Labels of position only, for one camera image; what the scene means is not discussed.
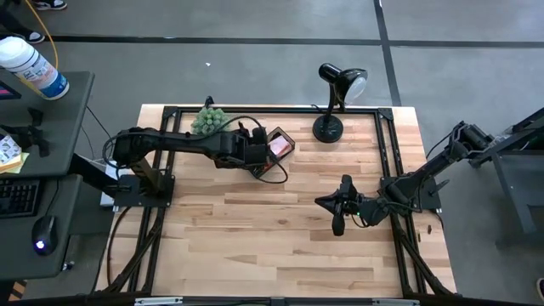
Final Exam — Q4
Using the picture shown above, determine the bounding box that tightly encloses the white wipes canister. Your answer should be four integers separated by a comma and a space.
0, 36, 71, 101

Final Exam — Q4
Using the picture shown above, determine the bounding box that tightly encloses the green artificial potted plant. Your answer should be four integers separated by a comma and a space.
190, 106, 230, 137

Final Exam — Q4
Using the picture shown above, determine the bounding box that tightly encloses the black mesh desk organizer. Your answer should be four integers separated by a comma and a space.
248, 126, 297, 179

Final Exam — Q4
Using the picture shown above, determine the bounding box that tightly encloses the black monitor stand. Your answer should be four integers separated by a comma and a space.
0, 107, 50, 158

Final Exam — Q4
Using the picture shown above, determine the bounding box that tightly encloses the side desk monitor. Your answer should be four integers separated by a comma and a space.
0, 80, 22, 101

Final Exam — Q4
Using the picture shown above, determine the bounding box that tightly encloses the white power box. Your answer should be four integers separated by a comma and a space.
99, 160, 124, 207

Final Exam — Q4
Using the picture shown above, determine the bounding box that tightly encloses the yellow black hazard tape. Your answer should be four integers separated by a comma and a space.
8, 280, 27, 302

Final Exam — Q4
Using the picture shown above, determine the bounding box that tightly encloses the black keyboard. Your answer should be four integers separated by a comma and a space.
0, 178, 42, 219

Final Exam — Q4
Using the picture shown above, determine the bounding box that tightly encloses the black desk lamp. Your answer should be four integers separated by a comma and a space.
312, 62, 369, 144

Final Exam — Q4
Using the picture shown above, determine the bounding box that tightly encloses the pink sticky note pad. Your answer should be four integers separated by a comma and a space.
269, 136, 292, 156

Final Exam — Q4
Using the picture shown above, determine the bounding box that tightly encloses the yellow hanging cable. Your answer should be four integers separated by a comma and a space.
23, 0, 60, 71

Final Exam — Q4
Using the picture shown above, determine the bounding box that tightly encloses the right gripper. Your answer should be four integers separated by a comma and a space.
314, 173, 363, 237

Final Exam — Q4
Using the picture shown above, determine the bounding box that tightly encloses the silver frame bracket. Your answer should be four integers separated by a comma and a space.
134, 297, 184, 306
372, 298, 421, 306

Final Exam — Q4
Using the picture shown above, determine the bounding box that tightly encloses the black metal table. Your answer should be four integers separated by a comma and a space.
467, 108, 544, 247

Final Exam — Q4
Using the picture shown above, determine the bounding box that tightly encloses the black computer mouse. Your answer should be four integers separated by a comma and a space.
31, 215, 59, 257

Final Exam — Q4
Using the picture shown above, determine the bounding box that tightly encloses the yellow sticky note stack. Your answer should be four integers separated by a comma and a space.
0, 134, 30, 174

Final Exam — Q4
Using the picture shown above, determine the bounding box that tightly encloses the black side desk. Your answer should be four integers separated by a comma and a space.
0, 70, 95, 281

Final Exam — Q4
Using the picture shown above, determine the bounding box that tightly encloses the black aluminium table frame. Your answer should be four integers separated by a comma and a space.
101, 105, 456, 298

